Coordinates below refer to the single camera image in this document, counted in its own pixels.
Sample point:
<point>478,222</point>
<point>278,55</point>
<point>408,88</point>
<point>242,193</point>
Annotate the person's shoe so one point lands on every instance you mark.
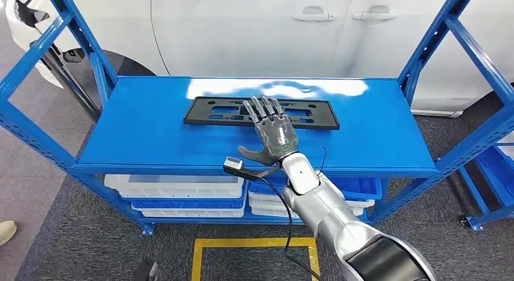
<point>6,232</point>

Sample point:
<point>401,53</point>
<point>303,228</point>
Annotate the blue metal shelf rack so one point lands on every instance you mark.
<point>498,171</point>
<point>160,130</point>

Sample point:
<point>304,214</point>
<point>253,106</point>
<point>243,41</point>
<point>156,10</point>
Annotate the black plastic frame part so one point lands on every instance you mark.
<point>198,110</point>

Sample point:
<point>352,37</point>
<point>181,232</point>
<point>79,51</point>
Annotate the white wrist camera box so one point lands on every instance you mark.
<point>234,164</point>

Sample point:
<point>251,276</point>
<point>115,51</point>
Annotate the blue plastic bin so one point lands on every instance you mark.
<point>188,204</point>
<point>353,189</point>

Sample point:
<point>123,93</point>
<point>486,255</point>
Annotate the white plastic bin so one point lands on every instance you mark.
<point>265,202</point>
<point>192,213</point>
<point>269,213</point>
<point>168,189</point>

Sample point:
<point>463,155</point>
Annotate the yellow floor tape square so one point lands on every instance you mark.
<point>249,242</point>

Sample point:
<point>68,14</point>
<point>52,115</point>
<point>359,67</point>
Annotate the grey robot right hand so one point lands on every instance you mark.
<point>277,134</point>

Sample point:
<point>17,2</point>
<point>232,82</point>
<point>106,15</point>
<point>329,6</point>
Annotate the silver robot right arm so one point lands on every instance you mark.
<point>329,215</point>

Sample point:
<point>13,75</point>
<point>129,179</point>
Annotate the white car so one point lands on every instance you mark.
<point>241,30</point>

